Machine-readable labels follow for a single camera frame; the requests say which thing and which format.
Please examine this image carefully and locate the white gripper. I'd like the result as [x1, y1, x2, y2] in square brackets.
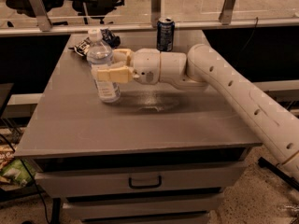
[92, 49, 160, 85]

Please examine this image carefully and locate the blue label plastic water bottle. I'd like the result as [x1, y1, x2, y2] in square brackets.
[87, 29, 121, 103]

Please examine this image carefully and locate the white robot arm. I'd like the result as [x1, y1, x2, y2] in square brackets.
[92, 44, 299, 179]

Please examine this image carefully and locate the crumpled blue chip bag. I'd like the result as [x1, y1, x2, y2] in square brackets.
[69, 29, 121, 57]

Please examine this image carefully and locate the blue soda can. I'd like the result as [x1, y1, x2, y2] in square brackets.
[157, 17, 175, 51]

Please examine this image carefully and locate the black office chair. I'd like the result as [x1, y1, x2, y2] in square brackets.
[5, 0, 126, 26]

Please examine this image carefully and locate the green snack bag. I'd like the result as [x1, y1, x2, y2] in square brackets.
[0, 160, 36, 187]

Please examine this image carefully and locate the grey horizontal railing bar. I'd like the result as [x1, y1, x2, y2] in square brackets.
[0, 17, 299, 37]

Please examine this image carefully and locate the black stand leg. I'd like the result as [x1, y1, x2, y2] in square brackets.
[258, 157, 299, 191]

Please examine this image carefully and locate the middle metal railing bracket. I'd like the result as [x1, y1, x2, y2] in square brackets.
[150, 0, 162, 27]

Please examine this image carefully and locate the metal railing bracket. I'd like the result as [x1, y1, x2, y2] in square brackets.
[150, 0, 162, 27]
[28, 0, 52, 32]
[219, 0, 236, 25]

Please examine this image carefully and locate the left metal railing bracket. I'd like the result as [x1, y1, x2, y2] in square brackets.
[28, 0, 52, 32]

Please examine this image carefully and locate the right metal railing bracket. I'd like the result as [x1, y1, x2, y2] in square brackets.
[219, 0, 236, 25]

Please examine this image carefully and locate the black drawer handle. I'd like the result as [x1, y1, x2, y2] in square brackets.
[128, 175, 163, 189]

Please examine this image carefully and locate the black hanging cable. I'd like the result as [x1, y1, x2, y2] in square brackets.
[231, 16, 260, 77]

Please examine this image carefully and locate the black floor cable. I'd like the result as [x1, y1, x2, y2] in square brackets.
[0, 133, 50, 224]

